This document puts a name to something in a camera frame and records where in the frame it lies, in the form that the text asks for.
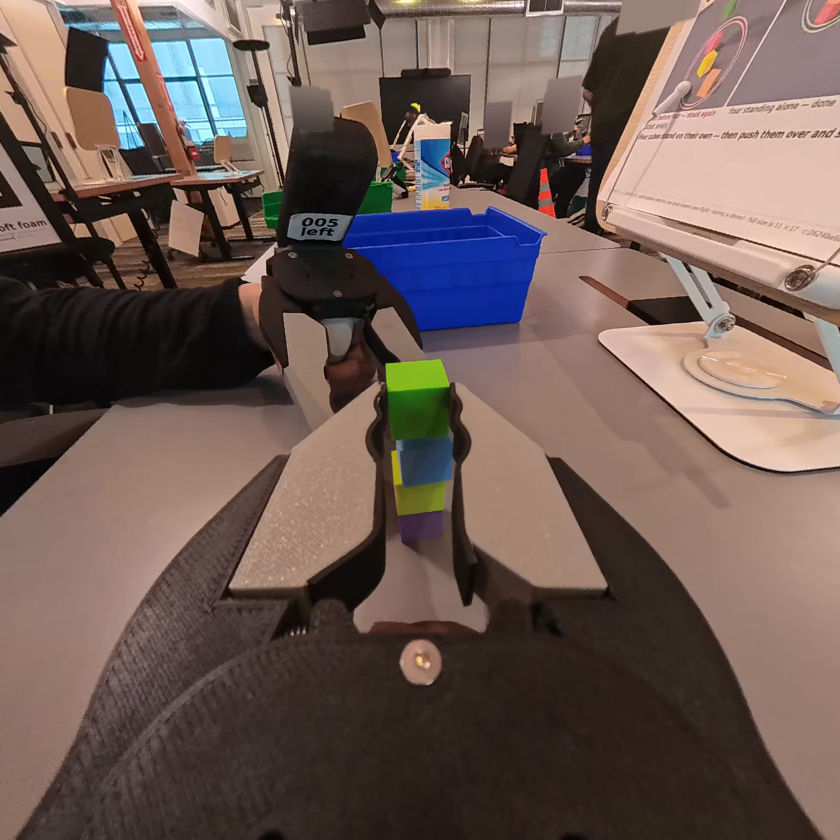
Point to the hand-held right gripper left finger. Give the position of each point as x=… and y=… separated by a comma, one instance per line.
x=308, y=518

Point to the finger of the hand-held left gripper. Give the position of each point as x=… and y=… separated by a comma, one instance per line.
x=305, y=367

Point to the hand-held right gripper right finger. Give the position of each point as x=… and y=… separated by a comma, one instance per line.
x=525, y=525

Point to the purple foam cube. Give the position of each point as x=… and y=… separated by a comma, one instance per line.
x=421, y=526

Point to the yellow foam cube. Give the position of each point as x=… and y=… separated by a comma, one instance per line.
x=423, y=499

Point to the green foam cube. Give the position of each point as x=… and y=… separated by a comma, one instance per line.
x=417, y=394

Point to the blue foam cube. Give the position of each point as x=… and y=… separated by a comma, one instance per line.
x=426, y=463

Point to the person's left forearm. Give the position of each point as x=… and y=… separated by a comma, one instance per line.
x=118, y=341

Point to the person's left hand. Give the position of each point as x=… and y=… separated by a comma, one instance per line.
x=351, y=380

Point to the green plastic bin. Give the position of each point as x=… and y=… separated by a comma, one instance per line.
x=377, y=197

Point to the blue plastic bin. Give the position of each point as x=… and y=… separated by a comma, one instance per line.
x=459, y=275

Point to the disinfectant wipes canister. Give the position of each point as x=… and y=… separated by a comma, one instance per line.
x=433, y=170

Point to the brown wooden desk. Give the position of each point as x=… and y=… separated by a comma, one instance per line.
x=131, y=184

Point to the orange traffic cone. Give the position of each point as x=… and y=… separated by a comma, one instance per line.
x=547, y=197

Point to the black table cover plate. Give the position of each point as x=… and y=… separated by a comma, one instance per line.
x=663, y=310

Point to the black studio light panel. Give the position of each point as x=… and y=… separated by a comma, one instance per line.
x=331, y=19

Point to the white sign on black easel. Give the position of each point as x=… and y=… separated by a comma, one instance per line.
x=23, y=216

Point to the white instruction sheet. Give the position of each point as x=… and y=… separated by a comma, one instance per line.
x=735, y=170

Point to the black wall monitor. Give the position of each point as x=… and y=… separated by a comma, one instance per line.
x=446, y=98

